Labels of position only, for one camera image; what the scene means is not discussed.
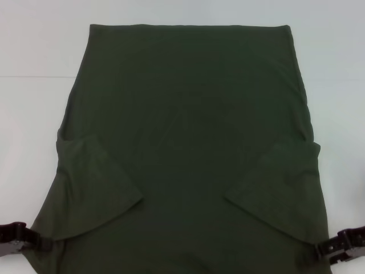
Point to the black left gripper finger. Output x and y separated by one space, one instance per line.
45 245
35 235

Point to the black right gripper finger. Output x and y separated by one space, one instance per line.
328 254
328 245

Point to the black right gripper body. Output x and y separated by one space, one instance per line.
353 245

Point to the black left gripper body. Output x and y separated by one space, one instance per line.
10 237

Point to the dark green t-shirt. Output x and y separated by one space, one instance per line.
185 114

